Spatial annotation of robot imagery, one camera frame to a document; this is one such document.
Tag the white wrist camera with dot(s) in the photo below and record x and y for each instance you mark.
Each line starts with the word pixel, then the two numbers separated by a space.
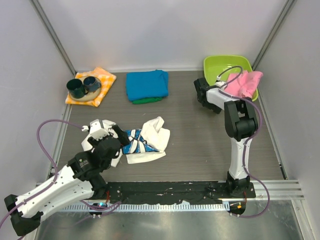
pixel 95 129
pixel 220 83

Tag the white slotted cable duct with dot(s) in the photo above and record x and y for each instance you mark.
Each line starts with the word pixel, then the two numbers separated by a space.
pixel 125 208

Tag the dark green mug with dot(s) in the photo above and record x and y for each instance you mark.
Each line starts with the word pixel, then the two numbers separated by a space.
pixel 76 88

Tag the folded green t-shirt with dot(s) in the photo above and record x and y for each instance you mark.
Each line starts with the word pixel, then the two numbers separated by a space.
pixel 147 100

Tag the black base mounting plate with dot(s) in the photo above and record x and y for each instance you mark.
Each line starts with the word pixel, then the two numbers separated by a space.
pixel 173 192

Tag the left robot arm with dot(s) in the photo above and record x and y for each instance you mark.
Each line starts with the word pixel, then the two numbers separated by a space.
pixel 78 180

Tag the beige ceramic plate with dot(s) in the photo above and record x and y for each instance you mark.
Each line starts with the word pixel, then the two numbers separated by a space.
pixel 89 96

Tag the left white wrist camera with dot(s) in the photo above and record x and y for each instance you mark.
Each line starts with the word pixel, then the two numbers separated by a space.
pixel 95 129

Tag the dark blue mug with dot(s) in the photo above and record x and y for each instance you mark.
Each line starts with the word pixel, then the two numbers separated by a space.
pixel 92 84

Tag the pink t-shirt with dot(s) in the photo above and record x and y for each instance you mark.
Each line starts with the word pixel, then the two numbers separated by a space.
pixel 245 85

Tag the white printed t-shirt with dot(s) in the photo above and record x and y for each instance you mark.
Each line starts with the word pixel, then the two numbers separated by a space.
pixel 146 144

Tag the folded blue t-shirt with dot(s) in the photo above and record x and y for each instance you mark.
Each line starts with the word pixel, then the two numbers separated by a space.
pixel 147 84

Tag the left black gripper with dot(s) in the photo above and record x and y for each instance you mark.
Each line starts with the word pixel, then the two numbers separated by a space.
pixel 122 135

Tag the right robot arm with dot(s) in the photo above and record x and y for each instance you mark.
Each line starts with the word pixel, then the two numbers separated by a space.
pixel 240 123

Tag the orange checkered cloth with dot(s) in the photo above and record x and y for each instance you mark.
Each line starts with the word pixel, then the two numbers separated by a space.
pixel 107 79

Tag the green plastic basin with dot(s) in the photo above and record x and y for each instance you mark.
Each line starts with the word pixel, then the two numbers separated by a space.
pixel 230 67

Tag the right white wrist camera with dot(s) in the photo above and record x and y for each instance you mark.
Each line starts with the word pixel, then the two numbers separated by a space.
pixel 220 83

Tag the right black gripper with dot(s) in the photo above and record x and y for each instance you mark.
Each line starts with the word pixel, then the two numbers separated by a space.
pixel 215 108

